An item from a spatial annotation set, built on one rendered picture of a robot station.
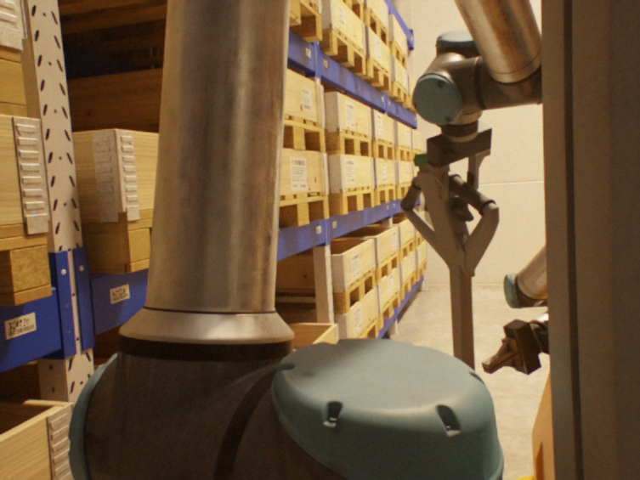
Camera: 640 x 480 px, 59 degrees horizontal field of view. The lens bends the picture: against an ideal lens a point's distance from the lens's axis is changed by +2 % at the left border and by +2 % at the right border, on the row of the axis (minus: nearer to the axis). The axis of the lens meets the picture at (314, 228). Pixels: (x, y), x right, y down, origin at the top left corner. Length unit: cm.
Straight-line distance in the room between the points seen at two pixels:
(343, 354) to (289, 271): 285
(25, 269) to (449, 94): 82
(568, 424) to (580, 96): 14
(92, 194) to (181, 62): 97
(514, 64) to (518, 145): 612
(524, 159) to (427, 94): 604
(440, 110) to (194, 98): 60
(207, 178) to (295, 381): 18
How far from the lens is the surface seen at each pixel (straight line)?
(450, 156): 118
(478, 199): 123
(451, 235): 136
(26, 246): 117
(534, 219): 704
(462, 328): 143
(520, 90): 96
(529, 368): 160
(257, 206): 47
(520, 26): 86
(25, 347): 128
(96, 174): 143
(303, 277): 324
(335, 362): 41
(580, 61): 24
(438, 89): 99
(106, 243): 143
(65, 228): 135
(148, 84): 244
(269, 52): 51
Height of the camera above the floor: 137
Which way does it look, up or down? 5 degrees down
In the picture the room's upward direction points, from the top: 3 degrees counter-clockwise
